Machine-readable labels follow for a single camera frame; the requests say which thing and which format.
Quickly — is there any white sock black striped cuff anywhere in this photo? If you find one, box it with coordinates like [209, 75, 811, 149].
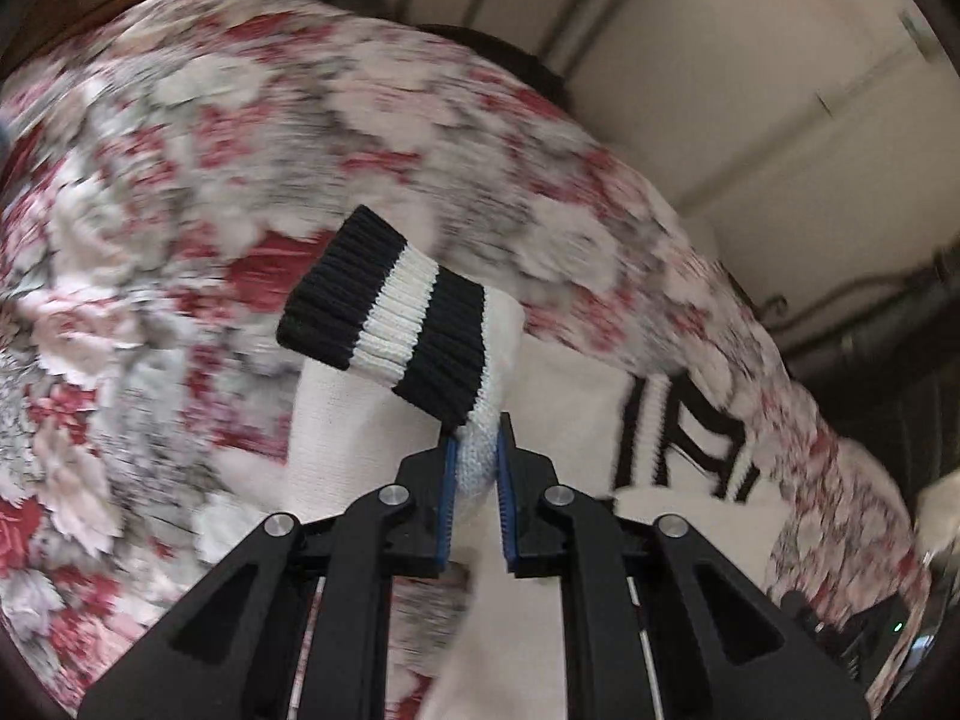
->
[277, 206, 524, 518]

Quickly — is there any floral red white bedspread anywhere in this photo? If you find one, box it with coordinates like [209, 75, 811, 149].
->
[2, 0, 931, 717]

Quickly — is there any white sock striped cuff lying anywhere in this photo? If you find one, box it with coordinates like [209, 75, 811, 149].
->
[283, 331, 797, 720]

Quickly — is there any grey pipe along wall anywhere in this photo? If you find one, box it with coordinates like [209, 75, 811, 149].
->
[766, 241, 958, 385]

